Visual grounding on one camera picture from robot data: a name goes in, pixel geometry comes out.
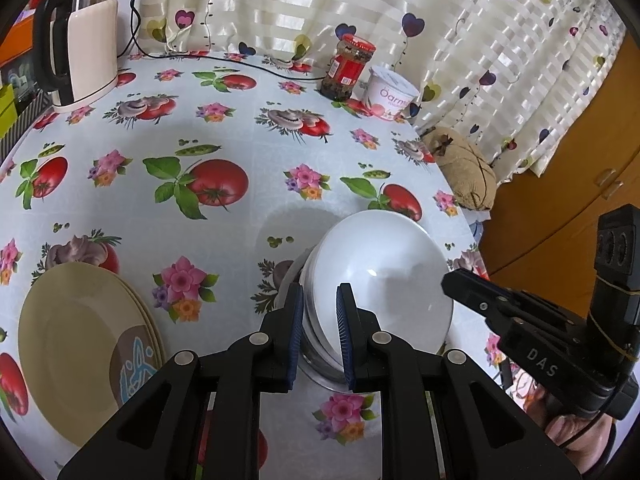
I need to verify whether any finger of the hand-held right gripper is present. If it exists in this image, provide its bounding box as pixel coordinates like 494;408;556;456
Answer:
440;268;525;333

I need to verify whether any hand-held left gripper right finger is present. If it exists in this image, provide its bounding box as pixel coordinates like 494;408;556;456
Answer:
335;282;583;480

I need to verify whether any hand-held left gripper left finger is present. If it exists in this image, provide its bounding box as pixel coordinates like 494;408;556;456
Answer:
57;282;305;480

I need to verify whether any stainless steel bowl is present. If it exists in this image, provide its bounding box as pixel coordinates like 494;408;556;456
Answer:
276;251;351;392

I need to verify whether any plain white bowl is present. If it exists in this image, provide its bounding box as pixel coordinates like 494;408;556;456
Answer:
311;211;455;357

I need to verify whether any beige plate with brown patch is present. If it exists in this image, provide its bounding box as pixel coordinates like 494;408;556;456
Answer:
119;274;167;378
18;262;157;449

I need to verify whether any person's right hand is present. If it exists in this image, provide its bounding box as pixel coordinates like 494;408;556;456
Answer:
544;402;617;468

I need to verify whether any wooden cabinet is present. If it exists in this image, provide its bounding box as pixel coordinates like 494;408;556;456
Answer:
479;29;640;322

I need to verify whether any vegetable and flower print tablecloth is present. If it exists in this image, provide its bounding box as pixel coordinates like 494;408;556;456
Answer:
0;50;508;480

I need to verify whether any white yogurt cup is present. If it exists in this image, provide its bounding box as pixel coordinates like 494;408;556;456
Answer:
366;65;421;124

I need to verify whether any glass jar with red lid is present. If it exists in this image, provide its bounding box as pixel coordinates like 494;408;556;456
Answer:
320;33;377;101

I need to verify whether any white kettle base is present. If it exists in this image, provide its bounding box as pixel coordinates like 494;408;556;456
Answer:
50;76;120;114

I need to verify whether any cream curtain with heart print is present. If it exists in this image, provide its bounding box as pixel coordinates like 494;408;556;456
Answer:
134;0;628;184

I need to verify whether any white and black electric kettle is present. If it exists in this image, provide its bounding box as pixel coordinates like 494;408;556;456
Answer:
33;0;120;107

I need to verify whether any green box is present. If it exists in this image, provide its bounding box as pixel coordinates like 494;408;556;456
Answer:
0;84;19;139

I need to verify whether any orange box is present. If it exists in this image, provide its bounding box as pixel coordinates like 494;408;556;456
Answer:
0;9;39;67

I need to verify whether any black power cable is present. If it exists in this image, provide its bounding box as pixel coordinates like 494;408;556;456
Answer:
116;0;323;82

